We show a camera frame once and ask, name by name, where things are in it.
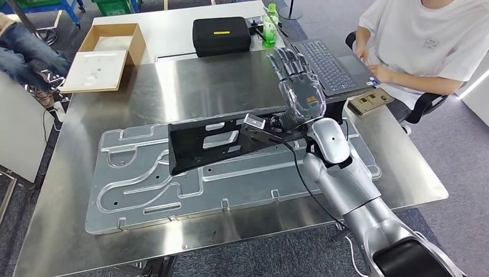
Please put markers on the black case with yellow label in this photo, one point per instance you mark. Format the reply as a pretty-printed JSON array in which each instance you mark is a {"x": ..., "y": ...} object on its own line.
[{"x": 221, "y": 38}]

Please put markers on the chrome chair base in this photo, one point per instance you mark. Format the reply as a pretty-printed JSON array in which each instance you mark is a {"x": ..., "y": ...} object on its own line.
[{"x": 47, "y": 36}]

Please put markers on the white cabinet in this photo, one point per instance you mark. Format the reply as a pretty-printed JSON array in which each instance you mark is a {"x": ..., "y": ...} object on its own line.
[{"x": 23, "y": 130}]

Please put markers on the black post with round base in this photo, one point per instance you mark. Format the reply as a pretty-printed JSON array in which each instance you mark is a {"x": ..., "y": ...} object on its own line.
[{"x": 290, "y": 11}]

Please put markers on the black robot left foot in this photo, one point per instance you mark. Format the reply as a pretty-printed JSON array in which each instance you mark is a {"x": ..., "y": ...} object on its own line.
[{"x": 158, "y": 267}]

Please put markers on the blue metal shelf rack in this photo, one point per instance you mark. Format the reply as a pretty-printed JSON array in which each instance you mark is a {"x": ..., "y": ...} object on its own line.
[{"x": 46, "y": 7}]

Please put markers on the grey laptop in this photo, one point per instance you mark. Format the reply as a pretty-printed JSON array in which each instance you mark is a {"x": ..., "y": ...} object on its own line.
[{"x": 328, "y": 65}]

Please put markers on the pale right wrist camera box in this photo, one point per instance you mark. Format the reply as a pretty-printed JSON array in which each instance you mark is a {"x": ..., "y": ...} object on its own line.
[{"x": 254, "y": 122}]

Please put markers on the stainless steel workbench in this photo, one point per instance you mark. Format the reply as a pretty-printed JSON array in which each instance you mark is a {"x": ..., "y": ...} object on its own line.
[{"x": 7, "y": 198}]

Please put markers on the large grey metal tray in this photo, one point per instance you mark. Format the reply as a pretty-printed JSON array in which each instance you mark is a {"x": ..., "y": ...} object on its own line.
[{"x": 248, "y": 187}]

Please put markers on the person's left forearm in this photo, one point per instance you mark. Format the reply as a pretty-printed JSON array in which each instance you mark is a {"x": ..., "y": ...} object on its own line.
[{"x": 420, "y": 82}]

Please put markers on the brass power socket plate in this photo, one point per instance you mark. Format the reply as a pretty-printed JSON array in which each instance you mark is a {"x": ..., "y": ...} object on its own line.
[{"x": 369, "y": 101}]

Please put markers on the green plastic crate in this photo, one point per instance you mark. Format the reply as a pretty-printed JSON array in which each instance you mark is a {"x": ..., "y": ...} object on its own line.
[{"x": 112, "y": 7}]

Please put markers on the white power strip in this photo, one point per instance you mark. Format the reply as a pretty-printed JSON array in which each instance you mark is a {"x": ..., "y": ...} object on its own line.
[{"x": 59, "y": 111}]

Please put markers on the black plastic car part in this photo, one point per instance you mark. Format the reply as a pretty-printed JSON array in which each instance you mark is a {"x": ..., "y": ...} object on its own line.
[{"x": 183, "y": 149}]

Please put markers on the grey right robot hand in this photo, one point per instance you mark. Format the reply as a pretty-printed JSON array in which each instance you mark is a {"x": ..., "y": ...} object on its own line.
[{"x": 301, "y": 95}]

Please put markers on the green drink bottle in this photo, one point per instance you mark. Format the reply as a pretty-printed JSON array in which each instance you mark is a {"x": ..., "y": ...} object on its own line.
[{"x": 269, "y": 28}]

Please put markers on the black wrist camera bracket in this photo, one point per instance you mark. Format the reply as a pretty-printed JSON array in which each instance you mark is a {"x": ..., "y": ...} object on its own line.
[{"x": 263, "y": 137}]

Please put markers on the person's right forearm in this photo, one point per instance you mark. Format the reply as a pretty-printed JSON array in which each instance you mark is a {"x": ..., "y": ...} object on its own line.
[{"x": 362, "y": 38}]

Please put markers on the black office chair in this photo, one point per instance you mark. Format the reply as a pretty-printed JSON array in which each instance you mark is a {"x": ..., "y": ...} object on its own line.
[{"x": 424, "y": 105}]

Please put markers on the person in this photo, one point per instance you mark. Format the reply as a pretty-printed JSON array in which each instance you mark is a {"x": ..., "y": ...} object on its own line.
[
  {"x": 412, "y": 46},
  {"x": 26, "y": 57}
]

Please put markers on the person's left hand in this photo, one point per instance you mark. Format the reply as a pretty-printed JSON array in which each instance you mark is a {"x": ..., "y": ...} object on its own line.
[{"x": 376, "y": 73}]

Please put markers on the white table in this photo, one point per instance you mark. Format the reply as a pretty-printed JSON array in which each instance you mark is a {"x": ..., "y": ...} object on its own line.
[{"x": 168, "y": 30}]

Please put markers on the person's right hand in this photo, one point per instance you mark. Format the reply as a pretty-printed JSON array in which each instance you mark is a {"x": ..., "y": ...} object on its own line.
[{"x": 361, "y": 54}]

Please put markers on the small black device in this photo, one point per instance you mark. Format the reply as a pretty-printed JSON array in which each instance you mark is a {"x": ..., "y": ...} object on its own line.
[{"x": 256, "y": 30}]

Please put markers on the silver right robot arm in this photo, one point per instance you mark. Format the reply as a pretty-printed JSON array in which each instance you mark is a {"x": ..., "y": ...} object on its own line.
[{"x": 344, "y": 179}]

